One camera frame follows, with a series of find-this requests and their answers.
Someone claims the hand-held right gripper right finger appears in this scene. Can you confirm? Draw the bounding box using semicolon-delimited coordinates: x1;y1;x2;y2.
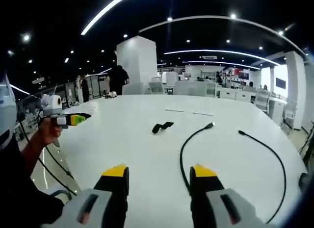
189;164;271;228

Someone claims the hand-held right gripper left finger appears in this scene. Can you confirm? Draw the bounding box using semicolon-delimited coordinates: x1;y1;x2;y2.
41;164;130;228

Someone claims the black charging cable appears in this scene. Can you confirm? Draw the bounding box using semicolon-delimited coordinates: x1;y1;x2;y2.
179;122;288;225

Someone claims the black Velcro strap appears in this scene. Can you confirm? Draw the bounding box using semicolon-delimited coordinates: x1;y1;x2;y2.
152;120;175;135

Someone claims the white desk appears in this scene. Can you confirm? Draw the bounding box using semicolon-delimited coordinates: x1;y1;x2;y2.
28;94;309;228

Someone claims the white strip on desk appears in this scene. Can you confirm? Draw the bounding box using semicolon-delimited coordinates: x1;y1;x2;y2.
165;107;216;117

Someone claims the person's left hand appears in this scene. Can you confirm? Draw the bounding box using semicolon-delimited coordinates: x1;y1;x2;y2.
38;117;63;146

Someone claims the white worn chest device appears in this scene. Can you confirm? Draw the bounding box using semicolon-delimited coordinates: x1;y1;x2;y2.
0;72;17;151

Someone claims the white square column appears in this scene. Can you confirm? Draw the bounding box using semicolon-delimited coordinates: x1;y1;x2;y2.
116;35;158;96

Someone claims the white mesh office chair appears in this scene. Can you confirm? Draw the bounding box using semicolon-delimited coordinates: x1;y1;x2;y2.
281;102;298;129
254;89;271;114
148;81;164;95

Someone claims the person's dark clothing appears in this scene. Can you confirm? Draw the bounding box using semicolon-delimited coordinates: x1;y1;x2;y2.
0;139;65;228

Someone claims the white office partition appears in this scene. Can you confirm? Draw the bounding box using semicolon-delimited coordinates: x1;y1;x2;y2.
173;80;217;98

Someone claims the long ceiling light strip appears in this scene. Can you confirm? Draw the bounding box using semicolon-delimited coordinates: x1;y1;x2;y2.
80;0;136;36

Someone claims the black device cable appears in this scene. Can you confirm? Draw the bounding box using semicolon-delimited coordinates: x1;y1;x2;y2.
17;114;79;197

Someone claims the dark wall screen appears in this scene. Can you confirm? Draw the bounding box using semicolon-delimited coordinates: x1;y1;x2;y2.
275;77;287;89

